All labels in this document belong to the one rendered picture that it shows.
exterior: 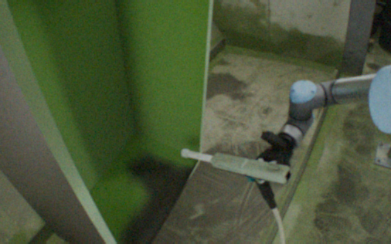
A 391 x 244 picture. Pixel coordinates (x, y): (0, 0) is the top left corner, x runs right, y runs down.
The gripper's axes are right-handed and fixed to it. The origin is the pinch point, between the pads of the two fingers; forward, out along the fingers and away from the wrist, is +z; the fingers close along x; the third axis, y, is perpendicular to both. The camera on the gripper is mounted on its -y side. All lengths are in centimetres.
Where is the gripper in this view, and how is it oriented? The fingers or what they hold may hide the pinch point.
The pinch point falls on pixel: (256, 177)
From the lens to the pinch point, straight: 99.1
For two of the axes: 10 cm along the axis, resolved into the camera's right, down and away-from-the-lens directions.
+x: -6.8, -0.6, 7.3
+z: -6.1, 6.1, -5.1
